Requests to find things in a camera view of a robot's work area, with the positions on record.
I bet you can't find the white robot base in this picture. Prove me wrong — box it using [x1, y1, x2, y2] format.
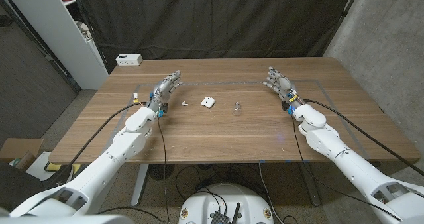
[178, 183, 275, 224]

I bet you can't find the black round floor fan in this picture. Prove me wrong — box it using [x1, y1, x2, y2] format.
[148, 164, 176, 181]

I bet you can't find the white shelf cabinet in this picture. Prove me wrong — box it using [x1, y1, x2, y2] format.
[1, 0, 110, 91]

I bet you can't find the black floor cable tangle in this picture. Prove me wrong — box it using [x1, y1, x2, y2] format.
[174, 164, 262, 201]

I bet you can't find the white airpods case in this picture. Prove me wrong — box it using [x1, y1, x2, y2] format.
[201, 96, 216, 109]

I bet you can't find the brown cardboard box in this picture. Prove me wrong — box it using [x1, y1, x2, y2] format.
[0, 137, 44, 172]

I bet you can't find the black electronics module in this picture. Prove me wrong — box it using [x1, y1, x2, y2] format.
[210, 210, 231, 224]

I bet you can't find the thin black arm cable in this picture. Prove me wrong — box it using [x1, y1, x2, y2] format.
[290, 115, 401, 222]
[157, 117, 171, 223]

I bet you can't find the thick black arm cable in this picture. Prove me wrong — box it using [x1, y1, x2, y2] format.
[42, 103, 142, 189]
[303, 99, 424, 178]

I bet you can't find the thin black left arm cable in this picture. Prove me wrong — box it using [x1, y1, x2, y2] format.
[157, 117, 171, 223]

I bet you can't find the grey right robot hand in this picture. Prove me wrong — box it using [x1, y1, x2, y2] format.
[262, 66, 304, 116]

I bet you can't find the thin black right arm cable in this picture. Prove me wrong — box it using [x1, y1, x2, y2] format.
[290, 115, 401, 222]

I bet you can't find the white power strip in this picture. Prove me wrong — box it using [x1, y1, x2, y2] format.
[115, 54, 144, 67]

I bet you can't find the yellow and black floor item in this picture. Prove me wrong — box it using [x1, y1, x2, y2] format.
[44, 162, 82, 175]

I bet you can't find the grey tape outline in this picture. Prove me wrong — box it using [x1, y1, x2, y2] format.
[97, 79, 370, 164]

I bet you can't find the white table leg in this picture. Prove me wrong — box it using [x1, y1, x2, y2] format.
[131, 164, 150, 207]
[299, 162, 321, 207]

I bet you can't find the black antenna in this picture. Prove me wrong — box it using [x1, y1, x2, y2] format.
[231, 202, 242, 224]

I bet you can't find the grey floor cable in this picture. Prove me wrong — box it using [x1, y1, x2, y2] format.
[257, 162, 282, 224]

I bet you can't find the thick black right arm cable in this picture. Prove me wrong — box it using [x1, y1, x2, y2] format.
[303, 99, 424, 178]

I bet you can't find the black curtain backdrop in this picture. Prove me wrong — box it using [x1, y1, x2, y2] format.
[71, 0, 364, 74]

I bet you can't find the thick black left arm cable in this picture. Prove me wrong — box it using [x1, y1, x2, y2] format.
[42, 103, 142, 189]

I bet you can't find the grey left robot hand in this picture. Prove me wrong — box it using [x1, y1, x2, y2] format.
[146, 70, 184, 118]

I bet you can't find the white robot torso edge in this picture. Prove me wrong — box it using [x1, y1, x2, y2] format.
[0, 215, 135, 224]

